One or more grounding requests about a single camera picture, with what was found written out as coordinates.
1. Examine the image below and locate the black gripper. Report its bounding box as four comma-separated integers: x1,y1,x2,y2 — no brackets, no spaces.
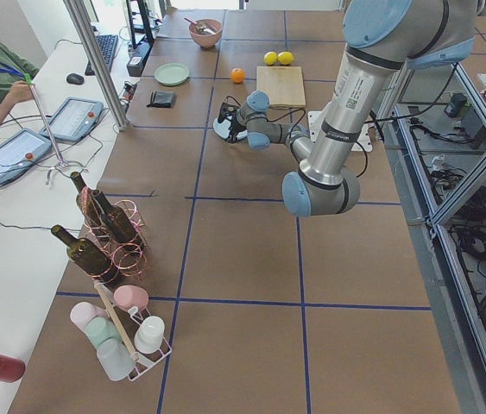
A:
218,97,243,142

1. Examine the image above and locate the pale blue plate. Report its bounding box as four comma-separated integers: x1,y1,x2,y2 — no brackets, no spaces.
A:
212,117,248,143

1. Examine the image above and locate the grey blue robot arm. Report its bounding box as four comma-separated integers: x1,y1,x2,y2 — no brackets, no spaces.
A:
216,0,477,216

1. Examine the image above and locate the pale green plate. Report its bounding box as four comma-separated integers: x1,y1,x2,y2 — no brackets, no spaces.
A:
154,63,190,86

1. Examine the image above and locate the orange mandarin fruit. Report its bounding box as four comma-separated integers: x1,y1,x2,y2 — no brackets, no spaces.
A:
230,67,246,84

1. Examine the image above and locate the bamboo cutting board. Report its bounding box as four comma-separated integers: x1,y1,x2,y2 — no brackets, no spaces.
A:
256,66,306,109

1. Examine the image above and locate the folded grey cloth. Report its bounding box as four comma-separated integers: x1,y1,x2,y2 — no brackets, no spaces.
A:
146,91,176,109

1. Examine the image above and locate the lower yellow lemon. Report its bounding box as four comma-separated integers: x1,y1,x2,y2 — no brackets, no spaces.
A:
263,51,278,66

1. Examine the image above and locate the yellow lemon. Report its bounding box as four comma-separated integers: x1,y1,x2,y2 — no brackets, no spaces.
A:
277,51,294,66
263,51,278,66

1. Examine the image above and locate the upper yellow lemon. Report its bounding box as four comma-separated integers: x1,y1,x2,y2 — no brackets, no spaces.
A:
277,51,294,66

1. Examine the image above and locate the pink bowl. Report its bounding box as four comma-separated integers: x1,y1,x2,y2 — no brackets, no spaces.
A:
188,19,223,48

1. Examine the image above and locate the metal scoop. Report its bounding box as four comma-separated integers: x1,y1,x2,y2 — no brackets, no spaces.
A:
185,17,218,35

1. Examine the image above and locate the upper dark wine bottle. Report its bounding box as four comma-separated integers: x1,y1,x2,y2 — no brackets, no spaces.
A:
92,190,144,251

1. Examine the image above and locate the dark wine bottle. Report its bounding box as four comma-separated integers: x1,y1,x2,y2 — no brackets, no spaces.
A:
70,172,106,236
92,190,144,251
51,224,124,288

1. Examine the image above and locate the black keyboard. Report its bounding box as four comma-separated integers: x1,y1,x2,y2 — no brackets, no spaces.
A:
95,34,119,72

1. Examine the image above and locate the far teach pendant tablet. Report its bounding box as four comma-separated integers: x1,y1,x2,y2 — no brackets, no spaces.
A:
48,97,104,143

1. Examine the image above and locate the teach pendant tablet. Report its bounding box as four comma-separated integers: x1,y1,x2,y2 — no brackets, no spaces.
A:
0,129,52,185
48,97,104,143

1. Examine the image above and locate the black computer mouse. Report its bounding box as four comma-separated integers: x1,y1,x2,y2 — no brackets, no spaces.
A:
66,73,85,85

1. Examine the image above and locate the metal stand rod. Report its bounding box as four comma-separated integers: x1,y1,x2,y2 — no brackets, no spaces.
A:
24,73,84,185

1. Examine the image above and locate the lower dark wine bottle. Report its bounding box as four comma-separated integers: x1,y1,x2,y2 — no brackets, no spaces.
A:
51,224,124,288

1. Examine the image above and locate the white cup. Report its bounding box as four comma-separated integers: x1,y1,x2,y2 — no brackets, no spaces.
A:
134,316,165,354

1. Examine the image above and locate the near teach pendant tablet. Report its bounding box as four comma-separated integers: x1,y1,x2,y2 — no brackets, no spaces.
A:
0,129,52,185

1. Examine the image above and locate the light pink cup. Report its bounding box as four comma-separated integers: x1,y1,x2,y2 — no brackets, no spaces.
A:
70,302,109,332

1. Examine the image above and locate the mint green cup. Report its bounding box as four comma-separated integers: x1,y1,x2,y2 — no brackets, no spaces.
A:
84,317,121,348

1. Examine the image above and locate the pale grey cup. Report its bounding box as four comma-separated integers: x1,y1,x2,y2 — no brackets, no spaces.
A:
96,338,136,381

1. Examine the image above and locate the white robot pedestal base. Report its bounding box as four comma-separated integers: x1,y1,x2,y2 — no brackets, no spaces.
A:
307,111,373,153

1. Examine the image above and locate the copper wire bottle rack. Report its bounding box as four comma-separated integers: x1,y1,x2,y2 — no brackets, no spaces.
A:
76,185,146,289

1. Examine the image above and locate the aluminium frame post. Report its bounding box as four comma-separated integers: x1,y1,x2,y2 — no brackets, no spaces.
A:
63,0,129,131

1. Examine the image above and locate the wooden rack handle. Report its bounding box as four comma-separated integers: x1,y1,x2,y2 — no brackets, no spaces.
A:
94,283,138,362

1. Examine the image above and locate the white wire cup rack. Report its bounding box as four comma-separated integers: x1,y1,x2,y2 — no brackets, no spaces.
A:
101,283,172,381

